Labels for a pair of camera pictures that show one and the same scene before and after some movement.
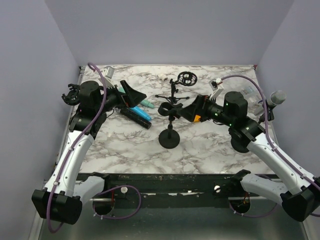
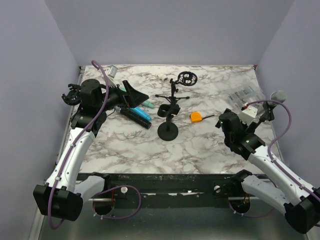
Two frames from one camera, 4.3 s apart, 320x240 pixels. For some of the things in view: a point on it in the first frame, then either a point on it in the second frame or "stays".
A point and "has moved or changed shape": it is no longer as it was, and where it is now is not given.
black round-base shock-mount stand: [73, 97] stays
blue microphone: [140, 112] stays
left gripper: [131, 97] stays
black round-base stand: [169, 138] has moved or changed shape
